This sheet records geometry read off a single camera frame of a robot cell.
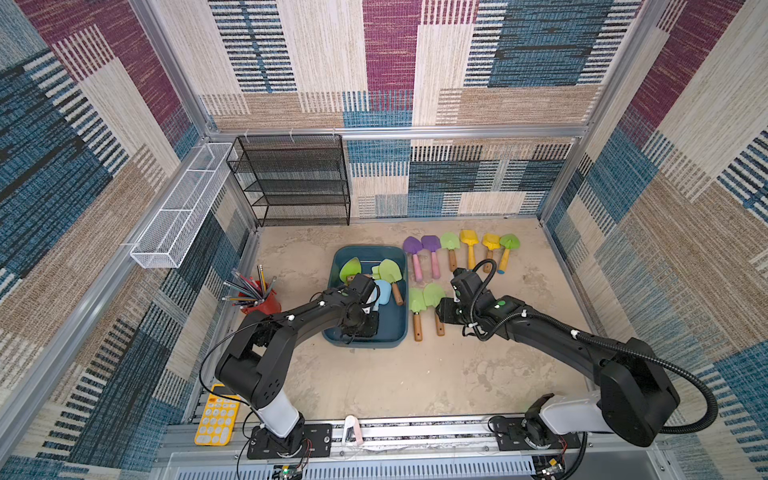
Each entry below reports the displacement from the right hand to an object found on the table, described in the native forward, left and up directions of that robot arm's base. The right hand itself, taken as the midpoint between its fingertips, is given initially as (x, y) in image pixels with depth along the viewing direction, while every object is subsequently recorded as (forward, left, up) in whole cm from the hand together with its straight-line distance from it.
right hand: (446, 314), depth 87 cm
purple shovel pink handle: (+31, +8, -6) cm, 33 cm away
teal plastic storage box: (-1, +16, -8) cm, 18 cm away
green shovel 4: (+21, +29, -6) cm, 37 cm away
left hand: (-2, +21, -6) cm, 22 cm away
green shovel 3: (+20, +16, -6) cm, 26 cm away
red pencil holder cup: (+5, +54, +1) cm, 54 cm away
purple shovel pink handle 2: (+32, 0, -6) cm, 32 cm away
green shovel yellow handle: (+32, -27, -6) cm, 43 cm away
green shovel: (+7, +8, -6) cm, 12 cm away
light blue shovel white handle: (+12, +18, -6) cm, 22 cm away
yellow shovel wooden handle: (+32, -21, -6) cm, 39 cm away
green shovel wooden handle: (+33, -7, -6) cm, 34 cm away
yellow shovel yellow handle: (+35, -14, -7) cm, 39 cm away
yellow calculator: (-25, +60, -6) cm, 65 cm away
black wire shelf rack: (+48, +50, +13) cm, 70 cm away
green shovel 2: (+10, +3, -7) cm, 12 cm away
